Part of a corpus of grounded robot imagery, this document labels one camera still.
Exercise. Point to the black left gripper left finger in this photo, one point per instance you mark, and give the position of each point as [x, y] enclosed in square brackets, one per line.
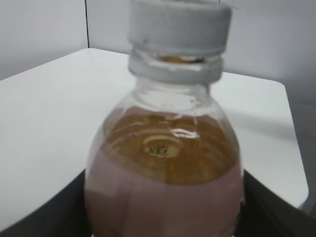
[62, 216]

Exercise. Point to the white bottle cap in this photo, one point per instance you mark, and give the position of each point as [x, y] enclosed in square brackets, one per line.
[179, 27]

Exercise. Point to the peach oolong tea bottle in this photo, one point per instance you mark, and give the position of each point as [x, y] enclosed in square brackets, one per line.
[166, 161]

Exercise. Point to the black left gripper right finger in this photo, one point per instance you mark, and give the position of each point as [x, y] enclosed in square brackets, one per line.
[264, 214]

